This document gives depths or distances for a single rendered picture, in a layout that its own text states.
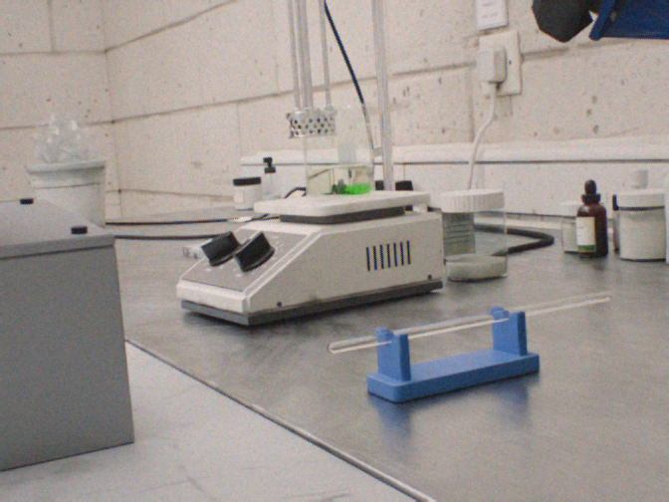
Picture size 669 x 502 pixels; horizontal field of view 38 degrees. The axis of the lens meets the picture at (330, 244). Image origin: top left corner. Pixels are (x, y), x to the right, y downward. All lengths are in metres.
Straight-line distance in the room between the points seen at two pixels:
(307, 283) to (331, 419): 0.28
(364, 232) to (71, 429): 0.38
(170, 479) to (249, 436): 0.06
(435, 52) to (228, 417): 1.10
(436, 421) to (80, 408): 0.17
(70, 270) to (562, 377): 0.28
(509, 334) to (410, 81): 1.08
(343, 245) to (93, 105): 2.52
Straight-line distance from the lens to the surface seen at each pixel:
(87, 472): 0.48
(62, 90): 3.25
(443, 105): 1.56
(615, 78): 1.27
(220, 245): 0.84
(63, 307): 0.49
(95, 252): 0.49
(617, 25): 0.55
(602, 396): 0.53
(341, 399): 0.55
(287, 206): 0.83
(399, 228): 0.83
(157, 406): 0.57
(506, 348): 0.59
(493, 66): 1.40
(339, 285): 0.80
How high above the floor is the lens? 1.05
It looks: 7 degrees down
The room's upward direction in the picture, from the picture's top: 4 degrees counter-clockwise
